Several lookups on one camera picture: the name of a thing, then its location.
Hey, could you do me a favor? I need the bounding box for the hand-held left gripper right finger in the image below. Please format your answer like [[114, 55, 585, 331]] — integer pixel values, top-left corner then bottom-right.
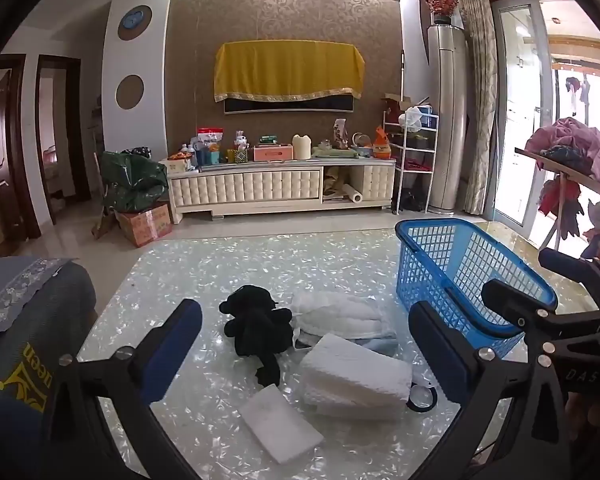
[[409, 301, 573, 480]]

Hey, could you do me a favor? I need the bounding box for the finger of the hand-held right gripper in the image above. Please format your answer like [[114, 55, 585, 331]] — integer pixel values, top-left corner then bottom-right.
[[538, 248, 600, 292], [481, 280, 600, 347]]

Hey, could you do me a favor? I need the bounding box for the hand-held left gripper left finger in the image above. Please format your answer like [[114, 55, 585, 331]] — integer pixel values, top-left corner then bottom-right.
[[40, 299, 204, 480]]

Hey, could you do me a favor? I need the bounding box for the black plush toy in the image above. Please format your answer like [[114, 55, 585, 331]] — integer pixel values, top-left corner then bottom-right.
[[219, 285, 294, 387]]

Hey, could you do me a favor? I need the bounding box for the white quilted towel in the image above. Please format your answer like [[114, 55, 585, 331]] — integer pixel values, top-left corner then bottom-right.
[[299, 332, 414, 419]]

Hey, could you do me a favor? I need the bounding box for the blue plastic basket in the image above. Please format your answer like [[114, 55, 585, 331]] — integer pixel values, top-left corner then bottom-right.
[[395, 218, 559, 359]]

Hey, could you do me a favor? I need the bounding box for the white ruffled cloth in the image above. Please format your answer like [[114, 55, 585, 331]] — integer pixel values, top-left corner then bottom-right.
[[290, 290, 396, 347]]

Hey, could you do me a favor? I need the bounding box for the white foam sheet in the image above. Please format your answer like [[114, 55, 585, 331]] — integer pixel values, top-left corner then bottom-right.
[[239, 387, 326, 465]]

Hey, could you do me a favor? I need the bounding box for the black tape roll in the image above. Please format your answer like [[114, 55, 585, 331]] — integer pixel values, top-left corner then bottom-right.
[[407, 382, 438, 414]]

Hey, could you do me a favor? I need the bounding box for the red garment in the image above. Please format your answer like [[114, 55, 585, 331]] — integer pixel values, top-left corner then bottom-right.
[[537, 175, 587, 239]]

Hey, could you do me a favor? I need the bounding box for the wooden clothes rack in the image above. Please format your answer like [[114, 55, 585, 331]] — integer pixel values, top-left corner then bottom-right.
[[514, 147, 600, 263]]

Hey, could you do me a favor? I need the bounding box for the pink garment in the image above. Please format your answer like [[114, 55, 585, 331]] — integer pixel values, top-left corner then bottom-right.
[[525, 117, 600, 181]]

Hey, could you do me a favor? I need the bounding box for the red printed cardboard box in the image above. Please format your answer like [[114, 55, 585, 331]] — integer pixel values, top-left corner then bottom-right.
[[116, 203, 174, 248]]

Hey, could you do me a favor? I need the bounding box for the glass sliding door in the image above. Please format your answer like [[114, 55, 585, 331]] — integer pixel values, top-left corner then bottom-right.
[[492, 0, 557, 242]]

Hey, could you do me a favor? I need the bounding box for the white metal shelf rack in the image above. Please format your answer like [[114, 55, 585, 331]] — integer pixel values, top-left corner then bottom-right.
[[382, 110, 440, 212]]

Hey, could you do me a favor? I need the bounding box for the patterned beige curtain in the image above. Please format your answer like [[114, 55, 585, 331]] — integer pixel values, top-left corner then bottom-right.
[[454, 0, 499, 216]]

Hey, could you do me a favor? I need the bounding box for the green plastic bag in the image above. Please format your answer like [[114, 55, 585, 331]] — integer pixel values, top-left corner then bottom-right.
[[101, 151, 170, 214]]

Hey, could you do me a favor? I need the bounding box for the cream tufted television cabinet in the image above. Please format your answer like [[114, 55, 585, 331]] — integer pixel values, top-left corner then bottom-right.
[[167, 157, 398, 224]]

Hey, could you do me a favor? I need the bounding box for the standing air conditioner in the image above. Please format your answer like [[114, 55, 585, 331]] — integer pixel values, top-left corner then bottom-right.
[[426, 24, 469, 216]]

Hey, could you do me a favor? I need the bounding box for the orange toy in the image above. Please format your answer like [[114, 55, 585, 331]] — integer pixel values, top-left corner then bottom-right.
[[372, 126, 392, 160]]

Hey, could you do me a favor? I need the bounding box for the white plastic bag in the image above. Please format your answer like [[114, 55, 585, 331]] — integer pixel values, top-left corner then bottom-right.
[[399, 106, 424, 134]]

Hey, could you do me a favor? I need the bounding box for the red and white snack bag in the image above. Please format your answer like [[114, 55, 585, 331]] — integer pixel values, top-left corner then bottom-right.
[[196, 127, 226, 154]]

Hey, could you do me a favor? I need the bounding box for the pink storage box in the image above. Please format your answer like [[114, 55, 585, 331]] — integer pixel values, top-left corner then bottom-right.
[[252, 144, 295, 163]]

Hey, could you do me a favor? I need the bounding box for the brown cardboard box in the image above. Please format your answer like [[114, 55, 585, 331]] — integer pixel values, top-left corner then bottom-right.
[[382, 92, 414, 111]]

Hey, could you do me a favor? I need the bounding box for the cream candle jar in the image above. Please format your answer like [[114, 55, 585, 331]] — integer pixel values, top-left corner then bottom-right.
[[292, 134, 315, 160]]

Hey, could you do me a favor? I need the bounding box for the dark wooden door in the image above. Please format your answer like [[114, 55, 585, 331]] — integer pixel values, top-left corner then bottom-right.
[[0, 67, 29, 252]]

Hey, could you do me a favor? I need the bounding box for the black television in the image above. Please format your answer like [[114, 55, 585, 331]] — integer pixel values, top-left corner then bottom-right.
[[223, 94, 355, 115]]

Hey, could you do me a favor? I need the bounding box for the red flower vase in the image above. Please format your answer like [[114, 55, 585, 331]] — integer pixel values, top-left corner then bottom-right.
[[425, 0, 460, 26]]

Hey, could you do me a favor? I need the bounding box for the yellow television cover cloth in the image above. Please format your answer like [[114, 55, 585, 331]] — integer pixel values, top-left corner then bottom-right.
[[214, 41, 366, 104]]

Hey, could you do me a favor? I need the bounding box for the brown round wall disc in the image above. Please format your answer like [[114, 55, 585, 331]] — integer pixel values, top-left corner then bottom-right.
[[116, 74, 145, 110]]

